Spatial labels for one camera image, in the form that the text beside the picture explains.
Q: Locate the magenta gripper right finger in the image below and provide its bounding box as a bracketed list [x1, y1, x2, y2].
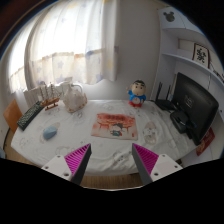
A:
[132, 143, 182, 185]

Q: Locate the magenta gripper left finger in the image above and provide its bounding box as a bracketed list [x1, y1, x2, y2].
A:
[42, 144, 92, 185]

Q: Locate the black computer monitor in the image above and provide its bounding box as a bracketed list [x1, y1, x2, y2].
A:
[172, 73, 219, 146]

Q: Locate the white patterned tablecloth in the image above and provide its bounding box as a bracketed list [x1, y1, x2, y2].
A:
[11, 100, 195, 176]

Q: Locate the black monitor base box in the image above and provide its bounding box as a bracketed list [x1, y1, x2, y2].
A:
[170, 111, 189, 134]

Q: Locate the black wifi router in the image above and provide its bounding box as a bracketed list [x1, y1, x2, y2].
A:
[155, 83, 174, 110]

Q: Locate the red paper card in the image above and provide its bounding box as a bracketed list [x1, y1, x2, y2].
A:
[196, 129, 215, 156]

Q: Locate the black keyboard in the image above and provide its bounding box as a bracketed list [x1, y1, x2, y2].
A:
[17, 102, 43, 130]

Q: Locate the large white conch shell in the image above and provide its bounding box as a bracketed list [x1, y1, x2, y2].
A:
[63, 84, 87, 113]

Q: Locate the wooden model sailing ship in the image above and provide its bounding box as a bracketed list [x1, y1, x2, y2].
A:
[40, 84, 60, 110]

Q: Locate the cartoon boy figurine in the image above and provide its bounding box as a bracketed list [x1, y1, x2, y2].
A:
[127, 80, 146, 107]

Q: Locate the orange wooden chair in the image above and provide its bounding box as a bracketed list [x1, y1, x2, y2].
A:
[3, 100, 22, 133]

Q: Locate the framed picture on shelf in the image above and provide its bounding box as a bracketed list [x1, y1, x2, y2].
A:
[192, 43, 210, 68]

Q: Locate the white shelf unit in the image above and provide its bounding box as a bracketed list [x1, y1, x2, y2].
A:
[150, 7, 224, 167]

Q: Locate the sheer white curtain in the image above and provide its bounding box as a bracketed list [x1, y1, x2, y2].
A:
[7, 0, 119, 93]

